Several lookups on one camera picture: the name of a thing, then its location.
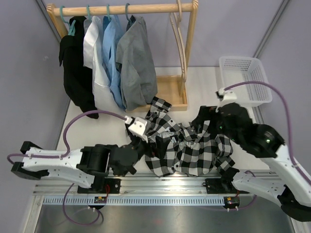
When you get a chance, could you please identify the light blue shirt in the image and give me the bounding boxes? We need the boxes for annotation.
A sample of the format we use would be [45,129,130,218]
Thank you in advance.
[102,15,125,110]

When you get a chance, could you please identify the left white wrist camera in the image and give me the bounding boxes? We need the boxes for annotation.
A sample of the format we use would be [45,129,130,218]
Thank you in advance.
[125,116,150,143]

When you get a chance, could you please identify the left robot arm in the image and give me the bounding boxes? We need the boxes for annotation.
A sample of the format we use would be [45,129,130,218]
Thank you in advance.
[11,136,164,195]

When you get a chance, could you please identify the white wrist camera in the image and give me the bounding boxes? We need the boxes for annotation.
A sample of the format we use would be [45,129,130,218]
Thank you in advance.
[125,116,150,143]
[215,88,237,112]

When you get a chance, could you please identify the white plastic basket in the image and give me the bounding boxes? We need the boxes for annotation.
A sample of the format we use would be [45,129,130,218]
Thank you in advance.
[219,56,273,107]

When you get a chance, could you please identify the teal hanger of white shirt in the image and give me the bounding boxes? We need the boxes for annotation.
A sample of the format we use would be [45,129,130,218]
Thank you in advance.
[86,5,92,21]

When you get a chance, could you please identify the teal hanger of black shirt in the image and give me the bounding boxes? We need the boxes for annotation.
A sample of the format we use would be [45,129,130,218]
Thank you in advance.
[60,6,76,36]

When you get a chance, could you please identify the grey shirt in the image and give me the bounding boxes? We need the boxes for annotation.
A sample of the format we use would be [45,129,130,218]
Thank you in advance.
[116,16,158,111]

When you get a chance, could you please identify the wooden clothes rack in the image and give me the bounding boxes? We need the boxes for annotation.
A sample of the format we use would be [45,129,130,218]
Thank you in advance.
[46,0,199,111]

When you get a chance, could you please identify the teal hanger of blue shirt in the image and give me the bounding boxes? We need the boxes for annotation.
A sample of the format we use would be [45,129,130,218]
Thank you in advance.
[106,4,112,21]

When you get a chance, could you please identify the wooden hanger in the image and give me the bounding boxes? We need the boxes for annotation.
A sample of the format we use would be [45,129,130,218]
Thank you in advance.
[170,0,187,83]

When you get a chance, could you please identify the blue-grey hanger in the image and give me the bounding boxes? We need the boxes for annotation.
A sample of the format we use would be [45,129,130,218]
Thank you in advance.
[125,3,132,24]

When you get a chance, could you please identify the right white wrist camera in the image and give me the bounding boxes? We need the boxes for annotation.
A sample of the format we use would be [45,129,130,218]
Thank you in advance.
[215,88,237,112]

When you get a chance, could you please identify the aluminium mounting rail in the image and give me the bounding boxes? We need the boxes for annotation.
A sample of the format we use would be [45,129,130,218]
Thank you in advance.
[33,169,292,207]

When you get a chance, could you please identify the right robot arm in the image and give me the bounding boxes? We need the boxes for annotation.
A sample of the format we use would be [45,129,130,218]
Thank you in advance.
[192,103,311,222]

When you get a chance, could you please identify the black white checkered shirt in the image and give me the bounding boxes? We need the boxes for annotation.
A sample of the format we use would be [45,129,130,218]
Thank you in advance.
[145,97,235,177]

